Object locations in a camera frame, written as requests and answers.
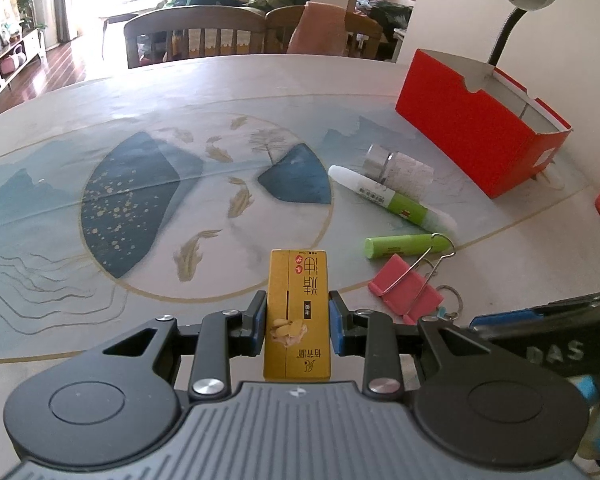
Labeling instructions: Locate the red binder clip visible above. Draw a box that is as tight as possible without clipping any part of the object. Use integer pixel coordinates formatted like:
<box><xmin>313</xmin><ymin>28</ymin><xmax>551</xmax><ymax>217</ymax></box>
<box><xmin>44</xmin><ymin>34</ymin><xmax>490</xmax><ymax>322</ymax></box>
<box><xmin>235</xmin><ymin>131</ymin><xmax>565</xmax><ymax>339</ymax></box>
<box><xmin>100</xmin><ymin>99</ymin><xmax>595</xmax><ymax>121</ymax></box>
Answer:
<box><xmin>367</xmin><ymin>233</ymin><xmax>456</xmax><ymax>325</ymax></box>

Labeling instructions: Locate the yellow small carton box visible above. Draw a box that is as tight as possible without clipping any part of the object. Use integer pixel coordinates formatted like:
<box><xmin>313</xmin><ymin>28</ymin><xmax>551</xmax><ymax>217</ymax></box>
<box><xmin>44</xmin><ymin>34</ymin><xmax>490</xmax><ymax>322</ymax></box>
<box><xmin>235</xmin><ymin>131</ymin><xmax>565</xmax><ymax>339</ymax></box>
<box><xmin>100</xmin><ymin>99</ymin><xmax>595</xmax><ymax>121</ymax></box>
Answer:
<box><xmin>263</xmin><ymin>249</ymin><xmax>332</xmax><ymax>382</ymax></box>

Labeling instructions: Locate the green highlighter tube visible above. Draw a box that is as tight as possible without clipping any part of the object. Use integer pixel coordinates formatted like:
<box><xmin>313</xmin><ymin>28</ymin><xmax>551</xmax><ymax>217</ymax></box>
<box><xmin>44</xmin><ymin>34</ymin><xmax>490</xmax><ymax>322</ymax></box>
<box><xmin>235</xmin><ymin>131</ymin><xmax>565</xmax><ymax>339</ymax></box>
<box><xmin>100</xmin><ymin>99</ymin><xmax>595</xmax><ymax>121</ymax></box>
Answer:
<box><xmin>363</xmin><ymin>234</ymin><xmax>452</xmax><ymax>259</ymax></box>

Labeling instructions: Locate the white green glue tube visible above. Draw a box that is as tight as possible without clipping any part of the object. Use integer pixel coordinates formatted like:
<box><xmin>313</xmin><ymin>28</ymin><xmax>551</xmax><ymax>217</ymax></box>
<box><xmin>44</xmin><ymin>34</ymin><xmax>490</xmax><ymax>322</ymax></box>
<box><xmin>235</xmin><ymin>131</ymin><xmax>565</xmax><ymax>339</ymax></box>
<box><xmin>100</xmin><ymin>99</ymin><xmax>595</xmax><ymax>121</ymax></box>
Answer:
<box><xmin>327</xmin><ymin>165</ymin><xmax>457</xmax><ymax>235</ymax></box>

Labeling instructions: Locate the silver cap clear bottle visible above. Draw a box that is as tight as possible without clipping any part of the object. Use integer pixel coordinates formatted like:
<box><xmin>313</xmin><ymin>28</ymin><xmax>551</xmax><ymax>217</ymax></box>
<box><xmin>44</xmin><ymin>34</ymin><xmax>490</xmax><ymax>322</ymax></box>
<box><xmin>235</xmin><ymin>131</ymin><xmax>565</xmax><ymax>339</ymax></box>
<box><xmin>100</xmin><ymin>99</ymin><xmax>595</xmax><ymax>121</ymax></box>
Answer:
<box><xmin>363</xmin><ymin>144</ymin><xmax>434</xmax><ymax>200</ymax></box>

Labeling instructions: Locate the red cardboard box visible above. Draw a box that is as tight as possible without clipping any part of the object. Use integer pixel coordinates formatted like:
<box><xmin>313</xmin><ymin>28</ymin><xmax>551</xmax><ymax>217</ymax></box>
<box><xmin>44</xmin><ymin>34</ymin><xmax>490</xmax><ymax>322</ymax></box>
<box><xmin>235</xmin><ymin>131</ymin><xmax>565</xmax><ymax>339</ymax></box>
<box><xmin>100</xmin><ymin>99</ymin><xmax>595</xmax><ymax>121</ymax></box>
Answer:
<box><xmin>396</xmin><ymin>49</ymin><xmax>572</xmax><ymax>198</ymax></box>

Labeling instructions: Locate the printed table mat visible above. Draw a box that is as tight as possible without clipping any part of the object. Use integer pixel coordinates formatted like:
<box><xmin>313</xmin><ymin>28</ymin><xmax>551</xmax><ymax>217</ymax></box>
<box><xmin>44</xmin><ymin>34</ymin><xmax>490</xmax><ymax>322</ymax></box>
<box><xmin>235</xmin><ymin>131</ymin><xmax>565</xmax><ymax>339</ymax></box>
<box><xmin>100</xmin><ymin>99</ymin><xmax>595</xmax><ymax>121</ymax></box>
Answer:
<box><xmin>0</xmin><ymin>96</ymin><xmax>585</xmax><ymax>360</ymax></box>

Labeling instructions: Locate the left wooden dining chair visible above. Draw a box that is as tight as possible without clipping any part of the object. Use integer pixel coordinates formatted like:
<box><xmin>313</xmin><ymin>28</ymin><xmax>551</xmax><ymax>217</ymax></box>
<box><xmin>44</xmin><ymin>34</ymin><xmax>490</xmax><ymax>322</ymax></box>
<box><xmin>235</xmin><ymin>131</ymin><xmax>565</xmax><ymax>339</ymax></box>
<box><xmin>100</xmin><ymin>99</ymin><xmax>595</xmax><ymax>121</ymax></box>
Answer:
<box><xmin>123</xmin><ymin>6</ymin><xmax>266</xmax><ymax>68</ymax></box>

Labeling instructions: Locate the wooden dining chair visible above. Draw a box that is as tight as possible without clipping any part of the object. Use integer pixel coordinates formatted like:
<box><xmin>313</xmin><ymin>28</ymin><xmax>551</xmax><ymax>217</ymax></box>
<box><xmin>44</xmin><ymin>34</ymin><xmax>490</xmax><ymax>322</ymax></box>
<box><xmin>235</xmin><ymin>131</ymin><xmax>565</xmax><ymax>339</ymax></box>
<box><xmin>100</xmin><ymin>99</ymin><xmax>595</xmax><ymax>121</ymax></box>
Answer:
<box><xmin>263</xmin><ymin>1</ymin><xmax>382</xmax><ymax>60</ymax></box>
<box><xmin>123</xmin><ymin>6</ymin><xmax>266</xmax><ymax>68</ymax></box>

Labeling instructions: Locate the pink cloth on chair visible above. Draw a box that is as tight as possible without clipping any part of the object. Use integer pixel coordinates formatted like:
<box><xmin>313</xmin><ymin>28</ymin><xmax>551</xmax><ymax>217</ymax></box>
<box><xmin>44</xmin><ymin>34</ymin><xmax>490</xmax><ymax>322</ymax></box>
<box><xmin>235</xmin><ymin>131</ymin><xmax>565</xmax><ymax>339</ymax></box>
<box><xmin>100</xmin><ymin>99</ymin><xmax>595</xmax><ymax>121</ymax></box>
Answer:
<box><xmin>287</xmin><ymin>1</ymin><xmax>347</xmax><ymax>56</ymax></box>

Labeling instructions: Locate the right wooden dining chair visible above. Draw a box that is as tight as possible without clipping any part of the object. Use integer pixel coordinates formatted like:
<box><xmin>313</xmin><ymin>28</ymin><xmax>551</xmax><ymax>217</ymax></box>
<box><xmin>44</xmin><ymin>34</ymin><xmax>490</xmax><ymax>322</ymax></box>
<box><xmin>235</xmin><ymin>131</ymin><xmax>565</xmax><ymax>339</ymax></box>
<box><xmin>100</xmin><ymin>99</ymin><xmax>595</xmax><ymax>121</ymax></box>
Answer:
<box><xmin>263</xmin><ymin>1</ymin><xmax>382</xmax><ymax>60</ymax></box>

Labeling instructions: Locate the wooden tv console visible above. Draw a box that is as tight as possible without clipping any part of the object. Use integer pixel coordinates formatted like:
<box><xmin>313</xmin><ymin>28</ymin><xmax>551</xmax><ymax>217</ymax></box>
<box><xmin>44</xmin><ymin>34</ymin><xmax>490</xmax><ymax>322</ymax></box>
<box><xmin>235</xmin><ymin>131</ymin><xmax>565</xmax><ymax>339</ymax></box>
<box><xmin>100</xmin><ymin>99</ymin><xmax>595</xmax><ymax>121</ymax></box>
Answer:
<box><xmin>0</xmin><ymin>29</ymin><xmax>46</xmax><ymax>94</ymax></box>

